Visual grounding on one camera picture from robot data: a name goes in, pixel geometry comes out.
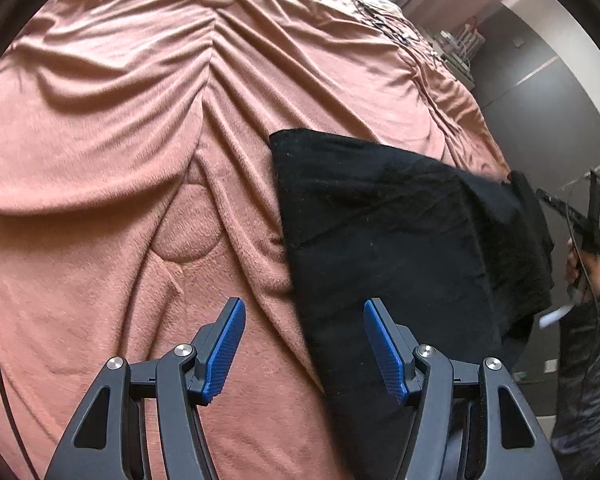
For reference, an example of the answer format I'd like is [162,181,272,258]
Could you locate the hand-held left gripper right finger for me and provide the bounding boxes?
[362,297,563,480]

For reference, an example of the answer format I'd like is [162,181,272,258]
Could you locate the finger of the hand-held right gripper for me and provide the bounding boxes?
[536,187,588,228]

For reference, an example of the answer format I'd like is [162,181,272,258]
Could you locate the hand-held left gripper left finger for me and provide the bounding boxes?
[45,297,247,480]

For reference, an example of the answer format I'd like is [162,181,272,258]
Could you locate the black pants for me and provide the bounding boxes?
[269,129,555,480]

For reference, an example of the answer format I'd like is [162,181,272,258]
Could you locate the person's right forearm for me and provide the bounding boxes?
[550,285,600,461]

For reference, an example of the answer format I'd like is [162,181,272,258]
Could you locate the person's right hand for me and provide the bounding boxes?
[565,240,600,301]

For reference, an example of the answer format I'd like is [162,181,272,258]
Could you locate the brown fleece blanket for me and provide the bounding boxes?
[0,0,511,480]

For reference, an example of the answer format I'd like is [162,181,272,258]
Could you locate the white wire rack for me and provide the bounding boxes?
[432,22,486,86]

